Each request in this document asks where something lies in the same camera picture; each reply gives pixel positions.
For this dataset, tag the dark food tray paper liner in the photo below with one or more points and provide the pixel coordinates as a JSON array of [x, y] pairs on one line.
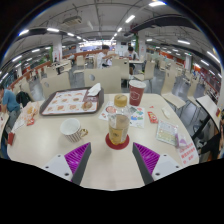
[[71, 101]]

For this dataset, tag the red sauce packet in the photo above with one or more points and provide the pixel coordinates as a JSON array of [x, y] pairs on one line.
[[152, 117], [30, 121]]

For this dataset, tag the red paper cup with lid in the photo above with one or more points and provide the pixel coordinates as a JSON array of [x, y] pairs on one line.
[[136, 93]]

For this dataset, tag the beige chair with round hole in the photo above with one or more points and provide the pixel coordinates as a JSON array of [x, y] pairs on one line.
[[101, 78], [55, 83]]

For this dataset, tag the white red-lettered table sticker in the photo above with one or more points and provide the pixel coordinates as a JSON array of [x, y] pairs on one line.
[[188, 153]]

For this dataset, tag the group of ceiling lights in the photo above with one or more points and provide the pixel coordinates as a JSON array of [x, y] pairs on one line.
[[156, 4]]

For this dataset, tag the black backpack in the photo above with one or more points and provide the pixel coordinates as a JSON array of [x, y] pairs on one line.
[[24, 98]]

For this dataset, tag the white sachet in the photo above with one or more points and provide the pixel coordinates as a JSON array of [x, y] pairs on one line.
[[165, 112]]

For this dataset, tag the white table black pedestal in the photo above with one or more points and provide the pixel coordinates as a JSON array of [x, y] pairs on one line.
[[208, 106]]

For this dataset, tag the clear plastic bag with card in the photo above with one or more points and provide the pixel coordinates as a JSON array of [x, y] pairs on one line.
[[166, 131]]

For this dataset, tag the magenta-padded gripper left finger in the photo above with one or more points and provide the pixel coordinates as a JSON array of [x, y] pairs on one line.
[[77, 158]]

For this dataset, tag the person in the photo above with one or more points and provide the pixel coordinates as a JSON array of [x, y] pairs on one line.
[[216, 143], [3, 146], [10, 101], [131, 55], [103, 58]]

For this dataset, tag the crumpled white napkin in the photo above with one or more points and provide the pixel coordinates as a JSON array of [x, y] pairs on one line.
[[94, 90]]

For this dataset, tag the clear bottle with tan cap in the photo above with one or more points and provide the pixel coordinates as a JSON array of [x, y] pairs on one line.
[[118, 125]]

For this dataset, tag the colourful printed flyer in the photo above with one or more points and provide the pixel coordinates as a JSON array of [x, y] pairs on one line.
[[136, 118]]

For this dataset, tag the group of beige chairs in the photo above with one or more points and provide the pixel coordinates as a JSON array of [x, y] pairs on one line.
[[166, 83]]

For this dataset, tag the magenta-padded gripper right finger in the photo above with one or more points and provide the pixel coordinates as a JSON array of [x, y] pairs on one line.
[[146, 158]]

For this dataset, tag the ceiling air conditioner unit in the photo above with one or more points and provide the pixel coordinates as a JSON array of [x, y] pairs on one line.
[[71, 20]]

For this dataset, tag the white paper receipt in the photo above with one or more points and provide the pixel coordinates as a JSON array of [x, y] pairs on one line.
[[18, 124]]

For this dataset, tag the crumpled food wrapper bag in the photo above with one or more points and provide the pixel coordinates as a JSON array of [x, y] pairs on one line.
[[28, 111]]

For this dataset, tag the flat round red coaster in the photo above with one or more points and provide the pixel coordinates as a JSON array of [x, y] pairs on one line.
[[111, 146]]

